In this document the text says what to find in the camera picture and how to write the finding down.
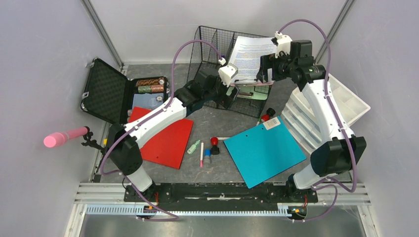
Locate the green small highlighter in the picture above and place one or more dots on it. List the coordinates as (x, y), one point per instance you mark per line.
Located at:
(193, 147)

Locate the light green clipboard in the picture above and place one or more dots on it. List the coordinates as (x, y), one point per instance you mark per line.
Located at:
(252, 95)

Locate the pink clear clipboard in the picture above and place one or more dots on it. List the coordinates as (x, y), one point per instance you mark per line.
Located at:
(250, 83)

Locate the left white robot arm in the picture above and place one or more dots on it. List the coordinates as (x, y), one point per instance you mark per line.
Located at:
(125, 141)

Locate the red chip stack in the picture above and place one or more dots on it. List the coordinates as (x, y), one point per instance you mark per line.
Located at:
(157, 88)

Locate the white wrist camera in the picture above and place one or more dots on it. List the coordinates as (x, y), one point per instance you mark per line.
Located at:
(282, 43)
(226, 73)

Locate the red black round stamp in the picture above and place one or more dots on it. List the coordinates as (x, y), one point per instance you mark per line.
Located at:
(270, 112)

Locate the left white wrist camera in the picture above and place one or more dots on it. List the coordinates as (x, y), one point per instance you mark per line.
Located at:
(226, 73)

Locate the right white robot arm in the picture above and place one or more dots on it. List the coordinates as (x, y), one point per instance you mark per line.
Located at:
(341, 149)

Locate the white printed paper sheet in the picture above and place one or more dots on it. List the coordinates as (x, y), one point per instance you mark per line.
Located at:
(246, 55)

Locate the teal blue clipboard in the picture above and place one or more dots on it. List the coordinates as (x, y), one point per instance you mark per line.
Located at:
(264, 151)

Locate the white plastic drawer organizer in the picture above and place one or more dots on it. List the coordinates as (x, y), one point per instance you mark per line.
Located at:
(309, 114)

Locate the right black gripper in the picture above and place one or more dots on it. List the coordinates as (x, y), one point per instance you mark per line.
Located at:
(268, 61)

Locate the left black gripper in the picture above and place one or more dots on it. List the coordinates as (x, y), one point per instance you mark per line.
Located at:
(225, 100)

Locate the orange black chip stack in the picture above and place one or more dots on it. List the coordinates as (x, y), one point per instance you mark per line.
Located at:
(150, 82)

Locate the pink pen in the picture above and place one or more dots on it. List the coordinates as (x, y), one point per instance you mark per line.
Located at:
(202, 150)

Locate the green chip stack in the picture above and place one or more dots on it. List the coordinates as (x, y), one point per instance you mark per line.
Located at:
(144, 89)

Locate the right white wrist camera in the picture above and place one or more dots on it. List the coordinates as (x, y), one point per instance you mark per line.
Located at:
(282, 43)

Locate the blue playing card deck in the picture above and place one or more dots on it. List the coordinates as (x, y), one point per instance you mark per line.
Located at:
(148, 101)

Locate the black poker chip case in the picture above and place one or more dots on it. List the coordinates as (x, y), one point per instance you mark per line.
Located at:
(108, 93)

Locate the black wire mesh organizer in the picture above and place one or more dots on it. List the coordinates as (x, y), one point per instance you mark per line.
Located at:
(203, 56)

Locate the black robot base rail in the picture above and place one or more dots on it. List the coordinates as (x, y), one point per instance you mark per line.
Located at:
(225, 196)

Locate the red clipboard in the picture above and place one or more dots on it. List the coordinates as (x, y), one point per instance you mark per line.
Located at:
(168, 146)

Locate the blue grey small cylinder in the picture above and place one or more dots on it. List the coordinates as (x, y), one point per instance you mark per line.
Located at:
(207, 156)

